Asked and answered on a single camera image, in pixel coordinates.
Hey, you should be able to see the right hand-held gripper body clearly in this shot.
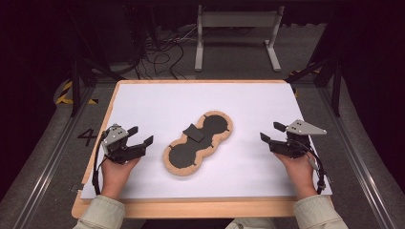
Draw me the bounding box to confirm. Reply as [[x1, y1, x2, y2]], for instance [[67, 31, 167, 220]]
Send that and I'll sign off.
[[267, 118, 328, 159]]

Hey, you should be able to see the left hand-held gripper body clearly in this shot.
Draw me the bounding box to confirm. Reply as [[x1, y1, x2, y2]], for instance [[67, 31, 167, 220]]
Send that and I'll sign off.
[[100, 123, 148, 165]]

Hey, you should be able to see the person's left hand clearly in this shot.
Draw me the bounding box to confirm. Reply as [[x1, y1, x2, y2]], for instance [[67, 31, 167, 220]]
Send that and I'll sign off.
[[100, 156, 141, 200]]

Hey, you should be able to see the person's right hand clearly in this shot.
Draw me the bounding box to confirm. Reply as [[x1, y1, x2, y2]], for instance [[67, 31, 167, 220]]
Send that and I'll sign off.
[[273, 151, 319, 201]]

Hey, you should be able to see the black metal stand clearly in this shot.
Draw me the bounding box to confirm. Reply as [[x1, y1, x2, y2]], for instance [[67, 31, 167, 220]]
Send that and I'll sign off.
[[66, 6, 126, 117], [284, 55, 344, 118]]

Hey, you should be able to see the white table sheet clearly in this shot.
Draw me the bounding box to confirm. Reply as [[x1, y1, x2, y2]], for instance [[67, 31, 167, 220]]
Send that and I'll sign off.
[[79, 81, 333, 201]]

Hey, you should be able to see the wooden table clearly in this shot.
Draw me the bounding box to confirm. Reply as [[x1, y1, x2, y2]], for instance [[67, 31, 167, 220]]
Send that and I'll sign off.
[[71, 78, 334, 220]]

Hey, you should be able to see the person's beige jacket front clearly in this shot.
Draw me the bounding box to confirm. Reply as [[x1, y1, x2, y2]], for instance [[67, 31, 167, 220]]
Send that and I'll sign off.
[[224, 217, 276, 229]]

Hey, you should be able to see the white metal stand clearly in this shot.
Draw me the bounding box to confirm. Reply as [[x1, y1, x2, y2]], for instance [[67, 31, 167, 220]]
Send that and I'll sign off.
[[193, 4, 286, 73]]

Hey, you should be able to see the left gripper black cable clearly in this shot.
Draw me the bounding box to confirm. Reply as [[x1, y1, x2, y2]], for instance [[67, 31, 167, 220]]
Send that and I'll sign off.
[[91, 129, 111, 196]]

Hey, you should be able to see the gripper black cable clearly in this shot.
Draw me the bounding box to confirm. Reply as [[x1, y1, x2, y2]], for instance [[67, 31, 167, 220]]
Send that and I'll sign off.
[[91, 129, 111, 196], [299, 139, 329, 196]]

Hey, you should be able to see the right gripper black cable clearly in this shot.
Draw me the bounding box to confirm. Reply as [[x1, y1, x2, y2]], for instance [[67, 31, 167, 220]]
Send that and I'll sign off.
[[299, 139, 329, 196]]

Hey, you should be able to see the small grey metal bracket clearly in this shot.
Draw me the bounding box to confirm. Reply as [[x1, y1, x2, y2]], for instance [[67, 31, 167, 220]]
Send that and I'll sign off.
[[69, 182, 85, 194]]

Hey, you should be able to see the aluminium floor rail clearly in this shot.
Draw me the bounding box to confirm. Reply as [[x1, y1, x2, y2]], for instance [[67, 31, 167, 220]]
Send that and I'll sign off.
[[317, 86, 399, 229], [11, 85, 97, 229]]

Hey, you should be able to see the bundle of black floor cables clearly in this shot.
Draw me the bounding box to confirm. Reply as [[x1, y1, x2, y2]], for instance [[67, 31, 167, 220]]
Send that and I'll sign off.
[[133, 26, 200, 81]]

